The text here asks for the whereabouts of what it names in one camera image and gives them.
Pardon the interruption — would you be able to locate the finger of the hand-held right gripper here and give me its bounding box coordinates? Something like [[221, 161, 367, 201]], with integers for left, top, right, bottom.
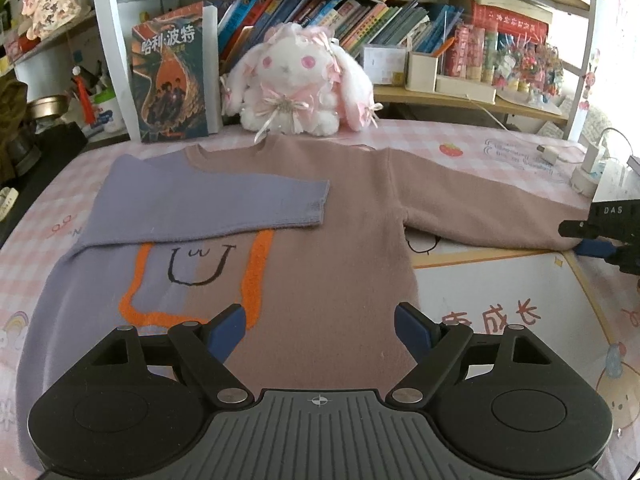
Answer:
[[558, 219, 601, 240], [575, 240, 626, 262]]

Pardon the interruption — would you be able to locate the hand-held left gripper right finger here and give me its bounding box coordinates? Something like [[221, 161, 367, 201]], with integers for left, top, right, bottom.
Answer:
[[387, 302, 553, 408]]

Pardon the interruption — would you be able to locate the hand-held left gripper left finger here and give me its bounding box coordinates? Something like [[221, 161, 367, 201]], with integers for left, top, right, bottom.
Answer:
[[87, 304, 253, 408]]

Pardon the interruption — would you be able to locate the purple and pink sweater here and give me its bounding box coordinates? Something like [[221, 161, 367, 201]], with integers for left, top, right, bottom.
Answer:
[[17, 137, 591, 471]]

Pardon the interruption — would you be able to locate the white power strip with chargers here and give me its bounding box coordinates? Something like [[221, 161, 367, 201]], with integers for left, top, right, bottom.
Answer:
[[570, 141, 607, 199]]

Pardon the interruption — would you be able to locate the cluster of colourful trinkets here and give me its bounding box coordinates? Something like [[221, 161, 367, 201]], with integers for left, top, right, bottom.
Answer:
[[492, 35, 565, 107]]

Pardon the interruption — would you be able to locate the white low tray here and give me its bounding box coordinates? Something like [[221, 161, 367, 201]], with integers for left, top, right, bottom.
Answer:
[[435, 75, 497, 106]]

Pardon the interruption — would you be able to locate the white pen holder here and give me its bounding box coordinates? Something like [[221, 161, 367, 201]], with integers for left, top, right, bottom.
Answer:
[[406, 51, 441, 94]]

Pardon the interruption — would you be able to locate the stack of red books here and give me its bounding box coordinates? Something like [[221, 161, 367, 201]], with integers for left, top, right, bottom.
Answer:
[[450, 0, 553, 47]]

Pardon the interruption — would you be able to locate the white plastic jar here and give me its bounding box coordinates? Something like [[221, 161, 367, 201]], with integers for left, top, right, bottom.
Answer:
[[92, 85, 126, 134]]

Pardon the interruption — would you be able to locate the clear storage box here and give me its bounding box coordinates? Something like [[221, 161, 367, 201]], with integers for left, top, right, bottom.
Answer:
[[362, 44, 408, 87]]

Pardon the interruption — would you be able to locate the illustrated book box set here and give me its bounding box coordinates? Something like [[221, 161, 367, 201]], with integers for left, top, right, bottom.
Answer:
[[131, 2, 223, 144]]

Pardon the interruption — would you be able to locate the white pink plush bunny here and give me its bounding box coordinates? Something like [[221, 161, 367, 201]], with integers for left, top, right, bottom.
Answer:
[[220, 24, 383, 143]]

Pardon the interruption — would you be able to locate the red tassel ornament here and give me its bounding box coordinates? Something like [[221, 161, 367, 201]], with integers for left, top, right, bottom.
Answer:
[[71, 65, 97, 127]]

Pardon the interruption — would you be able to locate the metal bowl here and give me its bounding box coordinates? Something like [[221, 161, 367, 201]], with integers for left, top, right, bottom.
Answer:
[[26, 95, 69, 122]]

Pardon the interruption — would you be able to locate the row of colourful books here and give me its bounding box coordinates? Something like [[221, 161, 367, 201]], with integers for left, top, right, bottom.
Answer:
[[210, 0, 481, 63]]

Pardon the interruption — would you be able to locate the white cable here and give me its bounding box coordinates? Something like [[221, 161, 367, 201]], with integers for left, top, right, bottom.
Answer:
[[465, 94, 546, 153]]

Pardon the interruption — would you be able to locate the white bookshelf frame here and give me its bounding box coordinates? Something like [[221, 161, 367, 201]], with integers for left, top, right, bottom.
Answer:
[[90, 0, 601, 143]]

